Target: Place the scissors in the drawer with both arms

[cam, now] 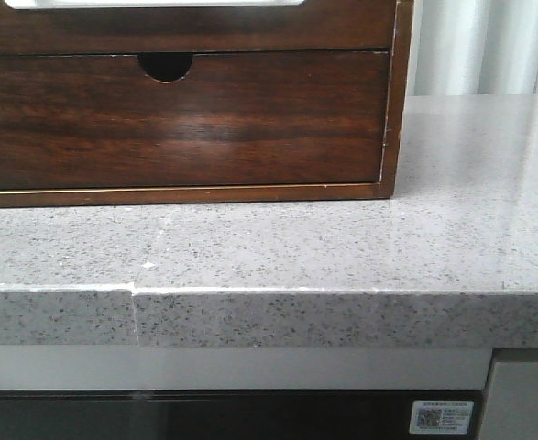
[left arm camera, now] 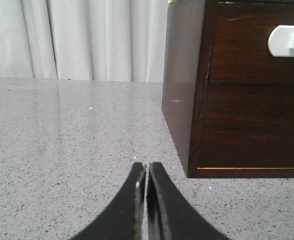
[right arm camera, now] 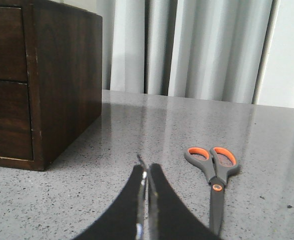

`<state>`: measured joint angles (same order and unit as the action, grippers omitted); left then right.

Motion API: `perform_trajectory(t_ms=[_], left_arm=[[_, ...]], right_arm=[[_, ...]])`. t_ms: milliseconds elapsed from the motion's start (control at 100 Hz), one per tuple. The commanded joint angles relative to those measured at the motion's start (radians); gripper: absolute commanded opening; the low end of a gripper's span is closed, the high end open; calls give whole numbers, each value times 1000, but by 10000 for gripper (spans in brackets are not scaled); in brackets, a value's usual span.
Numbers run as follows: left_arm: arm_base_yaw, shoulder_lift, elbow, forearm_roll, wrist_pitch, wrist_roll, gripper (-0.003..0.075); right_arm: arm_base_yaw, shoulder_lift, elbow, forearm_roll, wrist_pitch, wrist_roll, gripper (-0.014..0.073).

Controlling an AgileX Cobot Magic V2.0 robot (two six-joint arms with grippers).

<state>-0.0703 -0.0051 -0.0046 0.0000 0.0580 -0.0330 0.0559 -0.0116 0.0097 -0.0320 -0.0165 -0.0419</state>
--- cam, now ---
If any black oven front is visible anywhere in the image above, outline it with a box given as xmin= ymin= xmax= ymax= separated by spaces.
xmin=0 ymin=390 xmax=483 ymax=439

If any dark wooden drawer cabinet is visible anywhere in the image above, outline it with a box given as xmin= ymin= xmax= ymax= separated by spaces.
xmin=0 ymin=1 xmax=413 ymax=208

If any grey cabinet door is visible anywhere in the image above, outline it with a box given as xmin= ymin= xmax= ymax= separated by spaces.
xmin=478 ymin=349 xmax=538 ymax=439

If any wooden drawer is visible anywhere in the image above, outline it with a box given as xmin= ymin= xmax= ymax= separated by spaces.
xmin=0 ymin=51 xmax=389 ymax=190
xmin=0 ymin=1 xmax=396 ymax=56

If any white drawer handle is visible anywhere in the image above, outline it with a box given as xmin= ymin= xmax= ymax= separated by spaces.
xmin=5 ymin=0 xmax=303 ymax=10

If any white QR code sticker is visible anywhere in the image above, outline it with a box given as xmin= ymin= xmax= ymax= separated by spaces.
xmin=409 ymin=400 xmax=475 ymax=435

